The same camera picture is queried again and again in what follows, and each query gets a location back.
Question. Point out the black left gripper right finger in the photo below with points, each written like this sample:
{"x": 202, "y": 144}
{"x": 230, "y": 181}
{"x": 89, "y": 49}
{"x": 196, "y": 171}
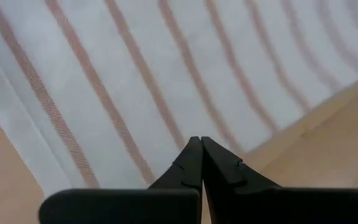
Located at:
{"x": 275, "y": 208}

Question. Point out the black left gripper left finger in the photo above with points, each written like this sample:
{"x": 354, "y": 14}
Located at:
{"x": 135, "y": 208}

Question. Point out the white towel with stripes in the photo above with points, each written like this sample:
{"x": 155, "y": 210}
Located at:
{"x": 166, "y": 62}

